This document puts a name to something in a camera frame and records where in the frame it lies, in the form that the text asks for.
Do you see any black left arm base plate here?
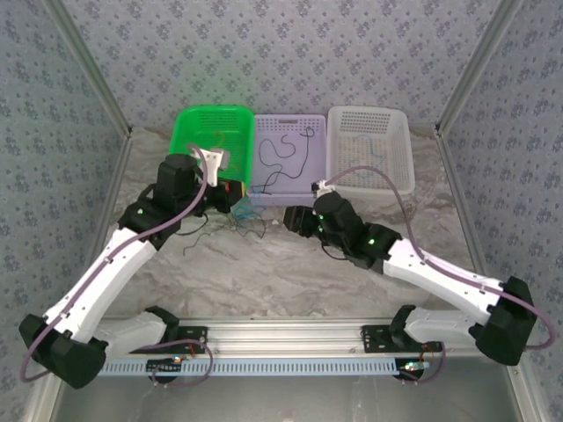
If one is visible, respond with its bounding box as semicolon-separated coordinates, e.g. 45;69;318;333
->
128;325;208;355

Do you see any thin yellow cable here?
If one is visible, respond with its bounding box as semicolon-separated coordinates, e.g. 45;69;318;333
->
209;129;242;171

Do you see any white slotted cable duct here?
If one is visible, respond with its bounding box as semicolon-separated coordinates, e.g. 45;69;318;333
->
99;358;435;378

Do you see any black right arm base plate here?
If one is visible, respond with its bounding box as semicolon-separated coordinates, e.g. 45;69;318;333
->
362;324;443;354

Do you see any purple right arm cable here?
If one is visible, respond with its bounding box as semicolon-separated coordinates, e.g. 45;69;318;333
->
324;166;556;386

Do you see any white plastic basket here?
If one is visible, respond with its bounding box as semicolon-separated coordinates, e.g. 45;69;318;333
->
325;105;417;200

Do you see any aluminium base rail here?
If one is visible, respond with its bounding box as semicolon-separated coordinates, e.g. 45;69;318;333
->
94;316;479;360

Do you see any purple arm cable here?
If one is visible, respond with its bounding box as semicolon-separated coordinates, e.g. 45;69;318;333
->
324;166;556;386
19;143;215;390

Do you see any green plastic basket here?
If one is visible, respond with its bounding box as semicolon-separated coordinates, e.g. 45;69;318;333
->
168;104;257;199

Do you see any aluminium upright frame post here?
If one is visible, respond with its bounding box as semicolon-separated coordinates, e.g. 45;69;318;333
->
43;0;135;136
434;0;527;133

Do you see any purple plastic basket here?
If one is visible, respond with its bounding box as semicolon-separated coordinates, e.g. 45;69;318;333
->
245;113;330;208

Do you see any small black circuit board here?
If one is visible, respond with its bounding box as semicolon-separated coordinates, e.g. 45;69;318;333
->
398;360;431;380
146;358;185;375

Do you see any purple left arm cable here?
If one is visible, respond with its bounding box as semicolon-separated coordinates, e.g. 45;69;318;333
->
19;143;215;390

